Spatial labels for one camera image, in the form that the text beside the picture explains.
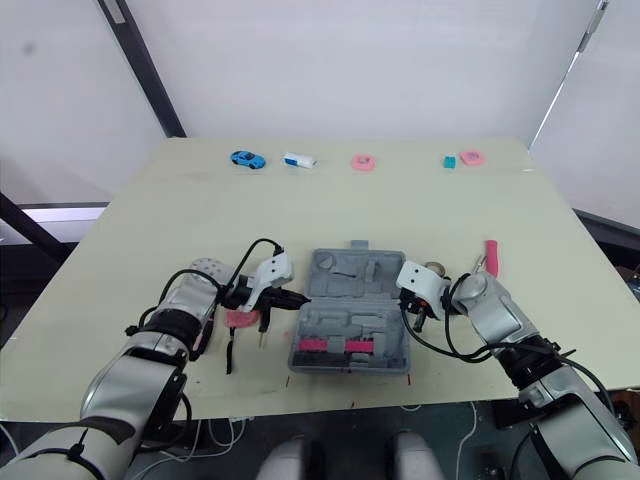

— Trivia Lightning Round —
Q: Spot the white cable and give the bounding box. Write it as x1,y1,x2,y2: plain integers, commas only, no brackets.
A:
399,399,481,469
207,416,255,447

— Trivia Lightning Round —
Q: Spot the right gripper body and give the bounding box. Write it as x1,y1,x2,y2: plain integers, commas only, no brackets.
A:
402,290,432,316

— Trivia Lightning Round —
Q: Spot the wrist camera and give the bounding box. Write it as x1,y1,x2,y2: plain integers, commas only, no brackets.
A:
395,260,452,322
246,252,295,310

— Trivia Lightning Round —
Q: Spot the silver shaft screwdriver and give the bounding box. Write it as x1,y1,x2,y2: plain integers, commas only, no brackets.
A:
255,304,273,350

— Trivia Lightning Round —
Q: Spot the blue toy car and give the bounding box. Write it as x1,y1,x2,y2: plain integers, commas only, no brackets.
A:
229,149,267,171

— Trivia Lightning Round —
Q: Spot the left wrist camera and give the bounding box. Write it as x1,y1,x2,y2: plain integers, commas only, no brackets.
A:
246,252,295,310

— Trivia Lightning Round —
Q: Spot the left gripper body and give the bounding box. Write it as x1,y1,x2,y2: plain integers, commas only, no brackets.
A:
263,287,296,310

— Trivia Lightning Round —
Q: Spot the black cable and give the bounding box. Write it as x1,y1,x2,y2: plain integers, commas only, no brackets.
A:
219,239,285,297
403,287,499,365

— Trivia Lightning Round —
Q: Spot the robot body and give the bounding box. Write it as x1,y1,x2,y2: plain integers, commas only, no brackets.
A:
257,430,442,480

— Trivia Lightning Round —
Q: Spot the grey tool case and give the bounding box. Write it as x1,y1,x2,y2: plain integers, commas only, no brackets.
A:
287,239,414,376

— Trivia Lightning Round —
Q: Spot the pink tape measure black strap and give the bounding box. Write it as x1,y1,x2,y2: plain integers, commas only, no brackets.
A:
222,308,263,377

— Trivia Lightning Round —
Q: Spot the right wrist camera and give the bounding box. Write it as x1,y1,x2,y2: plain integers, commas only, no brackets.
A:
395,260,452,322

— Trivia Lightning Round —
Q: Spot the white and blue pack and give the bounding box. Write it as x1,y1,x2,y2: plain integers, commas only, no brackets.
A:
282,152,319,170

